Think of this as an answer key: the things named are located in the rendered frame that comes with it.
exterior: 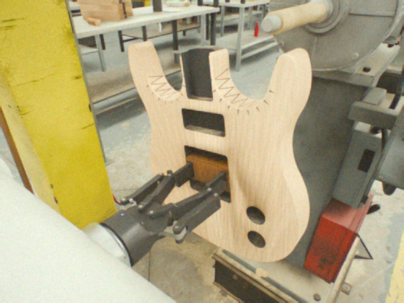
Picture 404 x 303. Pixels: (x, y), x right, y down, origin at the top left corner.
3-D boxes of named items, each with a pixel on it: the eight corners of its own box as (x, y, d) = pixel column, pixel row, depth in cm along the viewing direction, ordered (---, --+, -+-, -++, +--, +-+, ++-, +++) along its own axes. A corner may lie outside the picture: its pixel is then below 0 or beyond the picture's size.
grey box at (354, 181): (342, 177, 104) (400, 18, 73) (372, 188, 98) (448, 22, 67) (329, 198, 94) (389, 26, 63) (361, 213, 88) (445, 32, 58)
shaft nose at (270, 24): (282, 16, 39) (278, 33, 41) (268, 13, 40) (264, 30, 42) (276, 17, 38) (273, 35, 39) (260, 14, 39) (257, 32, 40)
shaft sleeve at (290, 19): (327, 2, 50) (322, 21, 52) (311, 0, 52) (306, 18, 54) (286, 13, 39) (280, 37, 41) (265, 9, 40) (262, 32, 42)
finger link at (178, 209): (146, 211, 41) (148, 216, 40) (210, 182, 45) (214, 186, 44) (151, 230, 43) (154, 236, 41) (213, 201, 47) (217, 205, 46)
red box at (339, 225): (323, 230, 127) (347, 167, 106) (352, 244, 120) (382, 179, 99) (301, 268, 110) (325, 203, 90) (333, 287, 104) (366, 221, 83)
